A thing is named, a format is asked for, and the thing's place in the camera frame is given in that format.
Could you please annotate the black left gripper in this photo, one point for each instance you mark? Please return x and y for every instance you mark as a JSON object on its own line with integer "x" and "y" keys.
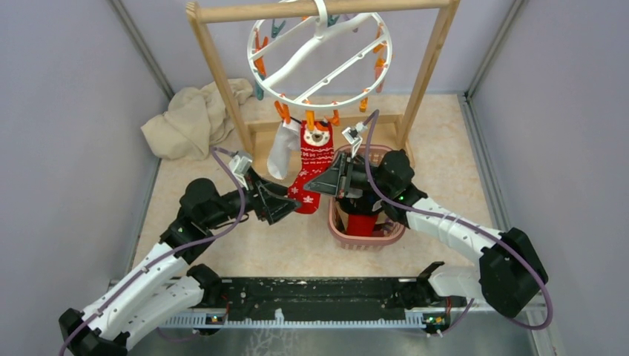
{"x": 271, "y": 202}

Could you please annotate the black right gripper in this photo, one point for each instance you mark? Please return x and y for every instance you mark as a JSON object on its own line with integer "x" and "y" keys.
{"x": 331, "y": 181}

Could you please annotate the pink plastic laundry basket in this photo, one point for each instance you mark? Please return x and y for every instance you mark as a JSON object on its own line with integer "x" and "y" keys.
{"x": 386, "y": 231}

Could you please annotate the black sock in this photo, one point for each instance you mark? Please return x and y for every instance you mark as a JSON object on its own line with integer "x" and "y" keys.
{"x": 365, "y": 205}

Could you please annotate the red snowflake sock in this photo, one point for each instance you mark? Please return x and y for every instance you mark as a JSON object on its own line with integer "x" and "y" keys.
{"x": 316, "y": 155}

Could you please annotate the plain red sock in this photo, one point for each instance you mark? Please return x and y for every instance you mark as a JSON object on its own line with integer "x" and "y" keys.
{"x": 361, "y": 225}

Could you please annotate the white sock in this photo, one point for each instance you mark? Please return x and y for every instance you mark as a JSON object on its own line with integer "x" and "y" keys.
{"x": 286, "y": 140}

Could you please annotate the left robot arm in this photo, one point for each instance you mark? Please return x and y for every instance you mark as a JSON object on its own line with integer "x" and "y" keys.
{"x": 167, "y": 281}

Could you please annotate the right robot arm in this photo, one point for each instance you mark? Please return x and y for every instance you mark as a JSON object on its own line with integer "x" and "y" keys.
{"x": 506, "y": 271}

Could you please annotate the white round clip hanger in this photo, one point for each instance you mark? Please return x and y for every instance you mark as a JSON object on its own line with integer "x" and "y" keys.
{"x": 321, "y": 62}

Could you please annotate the orange plastic clip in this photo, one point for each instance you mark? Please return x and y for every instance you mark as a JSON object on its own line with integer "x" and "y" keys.
{"x": 310, "y": 120}

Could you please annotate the beige crumpled cloth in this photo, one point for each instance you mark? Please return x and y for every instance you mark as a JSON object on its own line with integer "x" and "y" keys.
{"x": 196, "y": 119}

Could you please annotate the teal plastic clip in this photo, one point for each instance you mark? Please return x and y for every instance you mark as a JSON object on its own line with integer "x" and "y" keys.
{"x": 277, "y": 28}

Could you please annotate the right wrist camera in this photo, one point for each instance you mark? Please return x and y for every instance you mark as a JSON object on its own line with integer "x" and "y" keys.
{"x": 353, "y": 135}

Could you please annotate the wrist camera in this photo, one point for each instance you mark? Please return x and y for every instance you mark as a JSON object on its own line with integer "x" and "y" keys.
{"x": 239, "y": 166}
{"x": 353, "y": 135}

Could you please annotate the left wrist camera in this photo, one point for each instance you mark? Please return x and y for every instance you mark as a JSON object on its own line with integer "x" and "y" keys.
{"x": 239, "y": 166}

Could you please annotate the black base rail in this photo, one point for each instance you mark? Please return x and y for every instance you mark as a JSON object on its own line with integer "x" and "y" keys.
{"x": 320, "y": 303}

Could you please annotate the wooden drying rack frame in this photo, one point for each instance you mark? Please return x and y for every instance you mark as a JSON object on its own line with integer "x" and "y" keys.
{"x": 276, "y": 22}

